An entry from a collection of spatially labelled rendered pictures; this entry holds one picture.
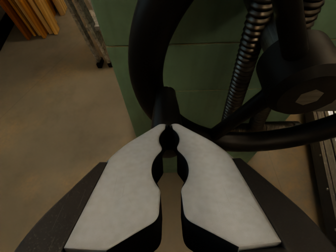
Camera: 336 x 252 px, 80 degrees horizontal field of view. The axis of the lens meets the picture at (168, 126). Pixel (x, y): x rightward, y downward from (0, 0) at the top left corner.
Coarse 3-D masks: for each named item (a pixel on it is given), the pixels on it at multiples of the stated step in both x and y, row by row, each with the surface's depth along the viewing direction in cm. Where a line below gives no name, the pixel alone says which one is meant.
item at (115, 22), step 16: (96, 0) 29; (112, 0) 29; (128, 0) 29; (208, 0) 29; (224, 0) 29; (240, 0) 29; (96, 16) 31; (112, 16) 31; (128, 16) 31; (192, 16) 31; (208, 16) 31; (224, 16) 31; (240, 16) 31; (320, 16) 31; (112, 32) 33; (128, 32) 33; (176, 32) 33; (192, 32) 33; (208, 32) 33; (224, 32) 33; (240, 32) 33
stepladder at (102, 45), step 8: (64, 0) 98; (80, 0) 100; (88, 0) 113; (72, 8) 102; (80, 8) 101; (72, 16) 105; (88, 16) 107; (80, 24) 109; (88, 24) 108; (96, 24) 113; (96, 32) 114; (88, 40) 117; (96, 40) 116; (104, 48) 123; (96, 56) 127; (104, 56) 126; (96, 64) 130
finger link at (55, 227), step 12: (96, 168) 9; (84, 180) 8; (96, 180) 8; (72, 192) 8; (84, 192) 8; (60, 204) 7; (72, 204) 7; (84, 204) 7; (48, 216) 7; (60, 216) 7; (72, 216) 7; (36, 228) 6; (48, 228) 6; (60, 228) 6; (72, 228) 6; (24, 240) 6; (36, 240) 6; (48, 240) 6; (60, 240) 6
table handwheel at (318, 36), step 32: (160, 0) 11; (192, 0) 11; (288, 0) 11; (160, 32) 12; (288, 32) 13; (320, 32) 16; (128, 64) 16; (160, 64) 15; (256, 64) 19; (288, 64) 15; (320, 64) 14; (256, 96) 20; (288, 96) 16; (320, 96) 16; (192, 128) 24; (224, 128) 24; (288, 128) 27; (320, 128) 25
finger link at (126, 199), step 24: (144, 144) 10; (120, 168) 9; (144, 168) 9; (96, 192) 8; (120, 192) 8; (144, 192) 7; (96, 216) 7; (120, 216) 7; (144, 216) 7; (72, 240) 6; (96, 240) 6; (120, 240) 6; (144, 240) 7
